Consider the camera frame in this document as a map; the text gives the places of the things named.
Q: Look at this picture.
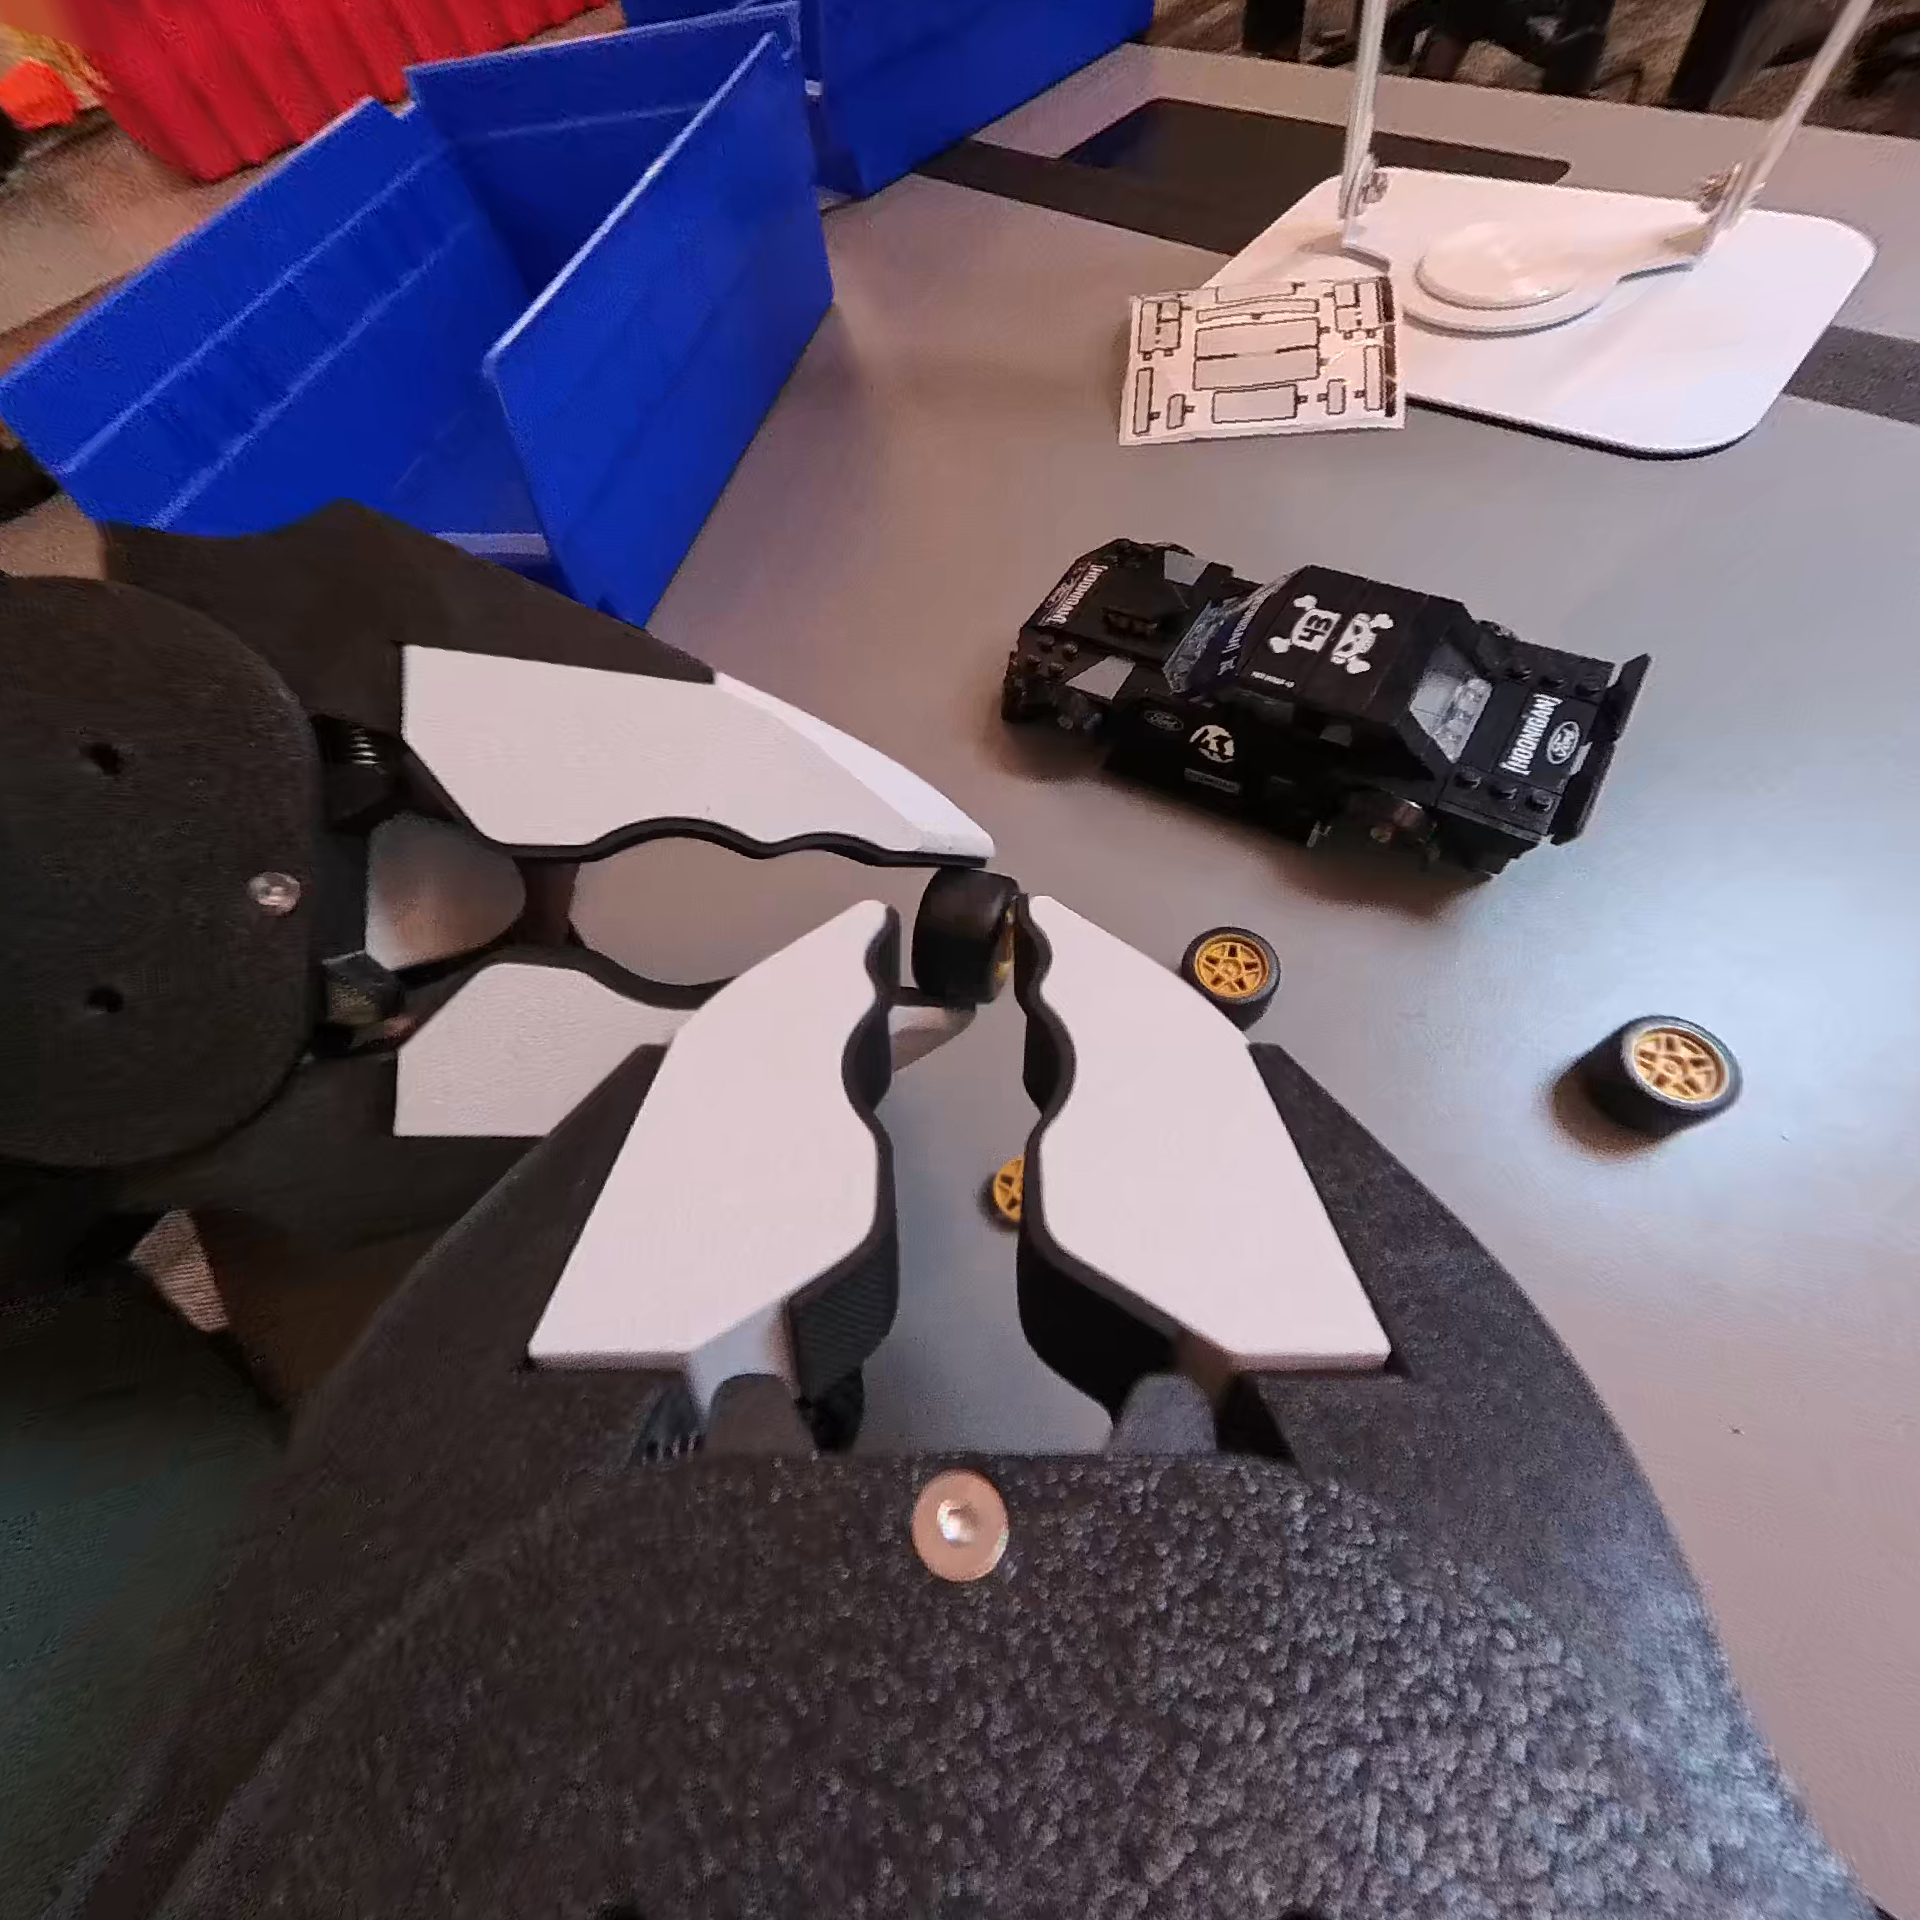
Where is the white sticker sheet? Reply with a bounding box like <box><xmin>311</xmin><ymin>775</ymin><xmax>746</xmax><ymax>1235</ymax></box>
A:
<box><xmin>1121</xmin><ymin>277</ymin><xmax>1406</xmax><ymax>447</ymax></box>

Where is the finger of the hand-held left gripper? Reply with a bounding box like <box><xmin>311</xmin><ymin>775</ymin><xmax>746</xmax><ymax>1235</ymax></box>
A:
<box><xmin>401</xmin><ymin>647</ymin><xmax>992</xmax><ymax>873</ymax></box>
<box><xmin>391</xmin><ymin>961</ymin><xmax>746</xmax><ymax>1144</ymax></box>

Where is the blue storage bin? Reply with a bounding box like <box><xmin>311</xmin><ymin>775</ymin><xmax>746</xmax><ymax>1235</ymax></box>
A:
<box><xmin>616</xmin><ymin>0</ymin><xmax>1157</xmax><ymax>196</ymax></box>
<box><xmin>0</xmin><ymin>33</ymin><xmax>838</xmax><ymax>627</ymax></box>

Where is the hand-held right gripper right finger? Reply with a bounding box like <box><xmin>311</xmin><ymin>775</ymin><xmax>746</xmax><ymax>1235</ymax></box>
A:
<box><xmin>1016</xmin><ymin>897</ymin><xmax>1398</xmax><ymax>1407</ymax></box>

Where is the black lego car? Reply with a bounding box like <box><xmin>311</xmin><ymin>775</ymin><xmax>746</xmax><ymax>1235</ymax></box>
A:
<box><xmin>1000</xmin><ymin>536</ymin><xmax>1653</xmax><ymax>881</ymax></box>

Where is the white booklet stand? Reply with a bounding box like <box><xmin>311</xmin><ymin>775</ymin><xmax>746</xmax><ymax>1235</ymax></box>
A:
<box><xmin>1216</xmin><ymin>0</ymin><xmax>1878</xmax><ymax>458</ymax></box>

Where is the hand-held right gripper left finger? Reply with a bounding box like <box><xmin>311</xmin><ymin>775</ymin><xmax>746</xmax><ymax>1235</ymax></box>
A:
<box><xmin>528</xmin><ymin>900</ymin><xmax>907</xmax><ymax>1413</ymax></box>

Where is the red storage bin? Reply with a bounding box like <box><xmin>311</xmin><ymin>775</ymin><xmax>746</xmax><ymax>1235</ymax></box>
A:
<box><xmin>62</xmin><ymin>0</ymin><xmax>601</xmax><ymax>183</ymax></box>

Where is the orange plastic item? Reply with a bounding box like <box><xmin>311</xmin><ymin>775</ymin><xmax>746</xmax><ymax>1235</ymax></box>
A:
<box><xmin>0</xmin><ymin>36</ymin><xmax>88</xmax><ymax>138</ymax></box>

